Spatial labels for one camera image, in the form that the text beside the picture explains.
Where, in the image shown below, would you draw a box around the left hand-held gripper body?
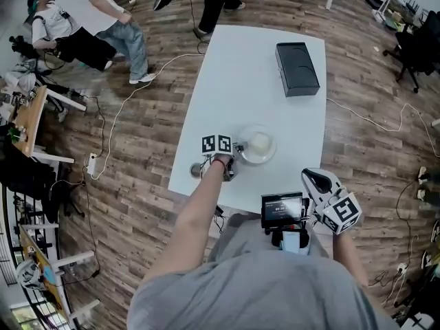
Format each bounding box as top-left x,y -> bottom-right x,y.
201,134 -> 241,182

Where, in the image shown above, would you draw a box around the pale white food block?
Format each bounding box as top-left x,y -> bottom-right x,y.
249,132 -> 271,156

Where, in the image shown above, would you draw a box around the wooden desk with white legs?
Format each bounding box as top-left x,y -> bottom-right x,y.
13,85 -> 87,164

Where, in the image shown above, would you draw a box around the black chest-mounted screen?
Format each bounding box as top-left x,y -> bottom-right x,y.
260,191 -> 305,229

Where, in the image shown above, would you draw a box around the white round plate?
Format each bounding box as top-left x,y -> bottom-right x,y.
238,124 -> 278,166

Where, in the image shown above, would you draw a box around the black office chair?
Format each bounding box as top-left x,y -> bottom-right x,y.
0,142 -> 85,219
382,10 -> 440,94

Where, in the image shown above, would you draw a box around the person's left forearm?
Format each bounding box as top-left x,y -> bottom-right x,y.
142,156 -> 234,283

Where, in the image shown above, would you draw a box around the white floor cable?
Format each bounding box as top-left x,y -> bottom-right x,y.
92,53 -> 206,180
325,97 -> 440,157

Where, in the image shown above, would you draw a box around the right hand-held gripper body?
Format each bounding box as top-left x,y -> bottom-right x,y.
314,184 -> 364,235

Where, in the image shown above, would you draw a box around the person's right forearm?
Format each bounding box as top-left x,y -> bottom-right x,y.
331,230 -> 371,288

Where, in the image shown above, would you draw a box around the white rectangular table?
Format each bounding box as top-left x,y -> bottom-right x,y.
167,24 -> 327,216

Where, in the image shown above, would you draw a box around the cluttered wooden side table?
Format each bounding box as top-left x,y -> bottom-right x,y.
19,223 -> 100,322

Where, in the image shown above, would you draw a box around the white helmet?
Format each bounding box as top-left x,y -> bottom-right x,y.
15,259 -> 45,290

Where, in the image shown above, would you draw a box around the person's grey shirt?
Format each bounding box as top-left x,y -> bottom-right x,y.
126,213 -> 402,330

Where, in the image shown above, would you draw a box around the black chest mount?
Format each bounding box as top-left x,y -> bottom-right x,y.
271,228 -> 310,254

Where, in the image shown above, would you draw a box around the black rectangular box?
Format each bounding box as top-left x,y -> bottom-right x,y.
274,41 -> 321,98

